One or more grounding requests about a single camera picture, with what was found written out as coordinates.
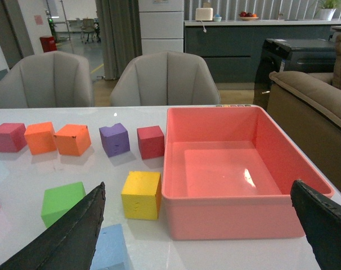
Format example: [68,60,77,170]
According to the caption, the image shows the green foam cube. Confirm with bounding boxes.
[41,182,86,228]

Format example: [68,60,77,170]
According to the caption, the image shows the red bin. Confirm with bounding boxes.
[39,35,57,52]

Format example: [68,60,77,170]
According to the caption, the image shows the brown sofa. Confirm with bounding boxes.
[267,34,341,193]

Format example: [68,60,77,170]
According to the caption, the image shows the grey chair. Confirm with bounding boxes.
[110,51,221,107]
[0,51,95,109]

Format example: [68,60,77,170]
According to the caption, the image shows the fruit plate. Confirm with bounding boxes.
[239,11,259,21]

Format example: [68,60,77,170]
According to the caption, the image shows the light blue foam cube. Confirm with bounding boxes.
[90,224,130,269]

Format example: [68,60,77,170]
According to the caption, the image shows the magenta foam cube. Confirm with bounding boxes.
[0,123,27,152]

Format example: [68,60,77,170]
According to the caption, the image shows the pink plastic bin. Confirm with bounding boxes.
[162,106,334,240]

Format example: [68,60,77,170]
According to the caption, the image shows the potted green plant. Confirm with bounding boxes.
[311,0,341,21]

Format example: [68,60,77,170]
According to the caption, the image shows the right grey chair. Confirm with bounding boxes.
[110,51,221,107]

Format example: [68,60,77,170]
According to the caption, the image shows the left grey chair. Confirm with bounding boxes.
[0,51,95,109]

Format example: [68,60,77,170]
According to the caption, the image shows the notched purple foam cube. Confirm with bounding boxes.
[99,123,130,158]

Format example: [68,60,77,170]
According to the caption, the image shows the cream toaster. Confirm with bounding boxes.
[195,1,213,21]

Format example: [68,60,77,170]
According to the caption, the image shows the grey curtain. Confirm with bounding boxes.
[95,0,142,80]

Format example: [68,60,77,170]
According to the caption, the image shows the dark grey counter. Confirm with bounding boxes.
[184,19,341,83]

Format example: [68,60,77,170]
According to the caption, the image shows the dark red foam cube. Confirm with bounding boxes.
[137,125,165,160]

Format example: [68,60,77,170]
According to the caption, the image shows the yellow foam cube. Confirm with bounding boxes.
[121,171,161,220]

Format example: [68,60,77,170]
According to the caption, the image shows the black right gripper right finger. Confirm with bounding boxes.
[290,179,341,269]

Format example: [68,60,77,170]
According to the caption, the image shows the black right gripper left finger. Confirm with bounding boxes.
[0,182,106,269]

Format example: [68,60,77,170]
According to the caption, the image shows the chipped orange foam cube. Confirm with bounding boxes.
[53,124,91,156]

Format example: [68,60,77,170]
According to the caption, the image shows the black appliance box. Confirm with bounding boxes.
[253,38,336,109]

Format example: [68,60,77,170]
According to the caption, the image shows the white drawer cabinet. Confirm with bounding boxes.
[138,0,184,55]

